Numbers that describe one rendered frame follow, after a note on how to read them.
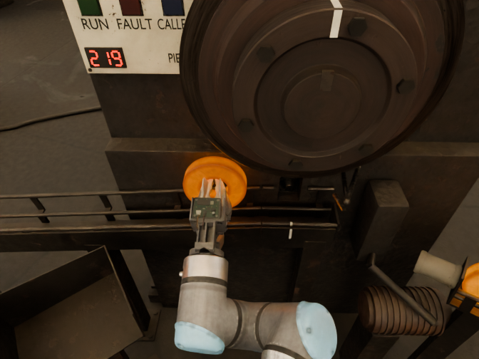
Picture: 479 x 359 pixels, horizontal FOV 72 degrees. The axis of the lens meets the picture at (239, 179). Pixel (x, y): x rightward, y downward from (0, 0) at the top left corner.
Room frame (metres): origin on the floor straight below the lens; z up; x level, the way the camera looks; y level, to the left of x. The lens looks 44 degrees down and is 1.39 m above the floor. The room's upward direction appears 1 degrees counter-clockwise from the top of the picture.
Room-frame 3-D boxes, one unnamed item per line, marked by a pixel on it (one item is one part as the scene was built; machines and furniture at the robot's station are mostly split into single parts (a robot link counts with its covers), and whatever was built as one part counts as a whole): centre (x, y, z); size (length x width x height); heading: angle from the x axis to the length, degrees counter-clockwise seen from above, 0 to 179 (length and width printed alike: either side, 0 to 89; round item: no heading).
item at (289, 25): (0.47, -0.13, 1.11); 0.28 x 0.06 x 0.28; 87
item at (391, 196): (0.57, -0.37, 0.68); 0.11 x 0.08 x 0.24; 177
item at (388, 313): (0.41, -0.46, 0.27); 0.22 x 0.13 x 0.53; 87
